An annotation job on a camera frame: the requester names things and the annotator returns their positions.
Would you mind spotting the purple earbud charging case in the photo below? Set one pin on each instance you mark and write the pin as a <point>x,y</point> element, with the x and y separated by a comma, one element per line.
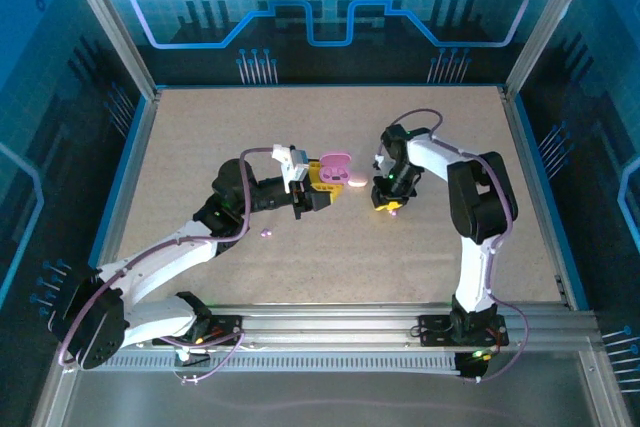
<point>336,159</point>

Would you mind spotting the pink earbud charging case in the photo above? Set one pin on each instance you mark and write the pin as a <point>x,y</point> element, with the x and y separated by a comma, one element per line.
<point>358,182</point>

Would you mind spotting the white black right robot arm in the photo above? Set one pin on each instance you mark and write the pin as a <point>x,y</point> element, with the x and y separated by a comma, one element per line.
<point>480,207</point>

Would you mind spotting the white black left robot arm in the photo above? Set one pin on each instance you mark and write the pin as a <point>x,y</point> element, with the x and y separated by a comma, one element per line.
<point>165,257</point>

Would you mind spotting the grey metal shelf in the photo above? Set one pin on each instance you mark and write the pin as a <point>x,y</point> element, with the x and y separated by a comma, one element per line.
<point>320,397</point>

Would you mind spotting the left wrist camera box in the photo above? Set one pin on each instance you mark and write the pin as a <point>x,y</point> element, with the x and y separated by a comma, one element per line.
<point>292,167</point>

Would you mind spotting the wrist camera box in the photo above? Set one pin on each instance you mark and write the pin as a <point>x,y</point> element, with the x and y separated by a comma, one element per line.
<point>292,167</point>
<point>380,163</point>

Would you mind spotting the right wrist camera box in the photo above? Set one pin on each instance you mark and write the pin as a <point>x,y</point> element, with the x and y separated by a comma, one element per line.
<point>380,163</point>

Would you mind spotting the aluminium table edge rail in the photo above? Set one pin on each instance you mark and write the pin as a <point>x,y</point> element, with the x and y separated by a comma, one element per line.
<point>526,157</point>
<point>125,197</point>

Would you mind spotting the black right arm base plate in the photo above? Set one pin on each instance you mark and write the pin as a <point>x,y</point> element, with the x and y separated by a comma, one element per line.
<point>432,332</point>

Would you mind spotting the long aluminium frame rail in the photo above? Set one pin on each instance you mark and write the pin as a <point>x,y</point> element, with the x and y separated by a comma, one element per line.
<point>325,327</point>

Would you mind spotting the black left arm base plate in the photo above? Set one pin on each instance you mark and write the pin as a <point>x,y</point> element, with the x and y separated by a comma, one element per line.
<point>225,329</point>

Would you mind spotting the aluminium frame post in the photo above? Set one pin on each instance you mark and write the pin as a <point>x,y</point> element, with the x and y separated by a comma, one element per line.
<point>111,22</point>
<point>548,22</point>

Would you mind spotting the blue printed circuit wall panel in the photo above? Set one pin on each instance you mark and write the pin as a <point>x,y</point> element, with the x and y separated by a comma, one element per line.
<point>600,97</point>
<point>40,97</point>

